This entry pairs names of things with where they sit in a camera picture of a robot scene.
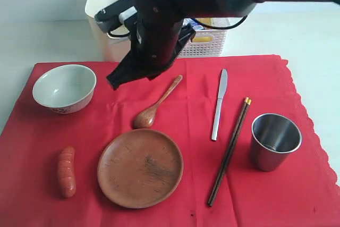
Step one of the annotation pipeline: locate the wooden spoon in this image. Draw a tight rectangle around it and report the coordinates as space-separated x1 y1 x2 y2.
132 74 183 129

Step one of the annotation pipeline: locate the yellow orange fruit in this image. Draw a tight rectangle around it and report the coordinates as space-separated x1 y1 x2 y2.
191 36 213 43

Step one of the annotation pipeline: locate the brown wooden plate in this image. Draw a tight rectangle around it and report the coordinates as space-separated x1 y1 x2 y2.
97 129 184 209

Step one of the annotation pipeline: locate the red sausage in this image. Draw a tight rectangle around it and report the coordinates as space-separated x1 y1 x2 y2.
57 147 77 198

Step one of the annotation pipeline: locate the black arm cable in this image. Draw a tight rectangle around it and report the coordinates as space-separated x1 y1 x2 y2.
106 15 249 39

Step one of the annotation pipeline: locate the white ceramic bowl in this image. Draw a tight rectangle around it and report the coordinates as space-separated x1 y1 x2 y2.
32 64 97 114

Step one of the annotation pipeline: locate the right dark wooden chopstick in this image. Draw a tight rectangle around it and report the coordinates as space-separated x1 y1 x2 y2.
208 98 252 207

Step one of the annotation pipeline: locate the left dark wooden chopstick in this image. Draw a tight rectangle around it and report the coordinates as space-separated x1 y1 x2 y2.
207 97 249 206

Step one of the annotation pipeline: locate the cream plastic bin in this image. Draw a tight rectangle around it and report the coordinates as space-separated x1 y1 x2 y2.
84 0 130 62

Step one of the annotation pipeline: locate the blue white milk carton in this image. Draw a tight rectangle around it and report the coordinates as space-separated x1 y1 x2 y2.
183 18 205 31

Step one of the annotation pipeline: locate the yellow cheese wedge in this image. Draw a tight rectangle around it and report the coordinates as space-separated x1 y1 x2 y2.
197 18 214 26

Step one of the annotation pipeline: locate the red table cloth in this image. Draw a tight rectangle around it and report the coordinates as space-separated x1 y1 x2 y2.
1 55 339 226

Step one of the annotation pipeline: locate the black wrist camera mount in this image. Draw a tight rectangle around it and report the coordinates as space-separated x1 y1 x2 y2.
94 0 137 38

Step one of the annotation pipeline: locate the white perforated plastic basket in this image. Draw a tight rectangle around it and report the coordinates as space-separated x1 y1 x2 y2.
179 27 227 58

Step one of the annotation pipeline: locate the dark wooden chopstick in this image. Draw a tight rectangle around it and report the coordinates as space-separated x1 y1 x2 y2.
207 97 249 206
208 98 252 207

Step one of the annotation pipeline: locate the stainless steel cup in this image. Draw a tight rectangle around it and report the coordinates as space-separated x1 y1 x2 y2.
250 113 302 172

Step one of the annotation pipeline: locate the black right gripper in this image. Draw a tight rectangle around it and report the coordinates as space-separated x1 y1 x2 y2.
106 12 196 90

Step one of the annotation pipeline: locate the silver table knife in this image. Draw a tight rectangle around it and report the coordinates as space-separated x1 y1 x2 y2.
211 69 228 141

